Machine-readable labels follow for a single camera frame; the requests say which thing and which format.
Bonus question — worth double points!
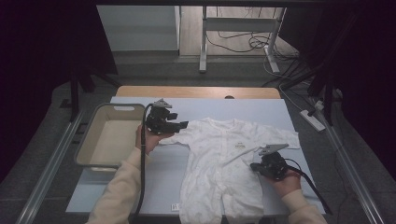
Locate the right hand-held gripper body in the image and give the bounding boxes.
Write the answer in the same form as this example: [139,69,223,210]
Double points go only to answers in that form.
[258,143,290,181]

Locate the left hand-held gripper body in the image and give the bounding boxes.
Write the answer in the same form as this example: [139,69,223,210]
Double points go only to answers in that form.
[145,98,180,135]

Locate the white baby romper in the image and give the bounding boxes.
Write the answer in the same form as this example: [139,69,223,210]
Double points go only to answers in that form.
[160,117,302,224]

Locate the beige plastic basket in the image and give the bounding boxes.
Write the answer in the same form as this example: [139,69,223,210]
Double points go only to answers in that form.
[73,103,148,176]

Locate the person's left hand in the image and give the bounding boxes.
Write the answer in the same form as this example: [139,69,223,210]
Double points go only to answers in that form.
[134,124,176,156]

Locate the person's right hand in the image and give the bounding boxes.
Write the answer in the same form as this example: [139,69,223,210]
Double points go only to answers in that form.
[263,169,303,198]

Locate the white table board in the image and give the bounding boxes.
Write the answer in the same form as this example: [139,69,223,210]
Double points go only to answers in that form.
[65,96,326,217]

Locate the white power strip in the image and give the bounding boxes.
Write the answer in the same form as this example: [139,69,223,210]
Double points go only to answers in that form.
[299,109,326,133]

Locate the black metal stand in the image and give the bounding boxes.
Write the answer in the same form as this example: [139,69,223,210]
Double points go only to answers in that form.
[279,12,356,127]
[68,62,122,123]

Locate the white cabinet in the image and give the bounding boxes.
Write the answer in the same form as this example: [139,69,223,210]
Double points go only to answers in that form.
[96,5,181,52]

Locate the dark curtain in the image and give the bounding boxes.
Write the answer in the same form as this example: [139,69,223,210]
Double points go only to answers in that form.
[278,0,396,172]
[0,0,120,185]

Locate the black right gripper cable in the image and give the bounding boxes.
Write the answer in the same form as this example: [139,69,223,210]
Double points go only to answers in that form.
[284,157,333,217]

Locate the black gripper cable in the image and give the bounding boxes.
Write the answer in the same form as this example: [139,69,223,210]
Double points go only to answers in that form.
[284,157,333,217]
[132,103,155,224]

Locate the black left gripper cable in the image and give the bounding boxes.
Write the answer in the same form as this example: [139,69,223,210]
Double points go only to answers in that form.
[132,103,155,224]

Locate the white floor cable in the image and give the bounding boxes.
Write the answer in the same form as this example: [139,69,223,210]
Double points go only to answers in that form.
[262,46,304,113]

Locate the aluminium rail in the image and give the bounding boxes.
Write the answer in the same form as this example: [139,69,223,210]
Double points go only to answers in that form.
[323,120,387,224]
[15,110,87,224]

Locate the black floor cables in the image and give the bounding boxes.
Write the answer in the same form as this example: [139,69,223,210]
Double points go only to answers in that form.
[205,6,302,63]

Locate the white desk frame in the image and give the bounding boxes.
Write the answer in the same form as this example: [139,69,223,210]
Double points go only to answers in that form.
[199,6,288,75]

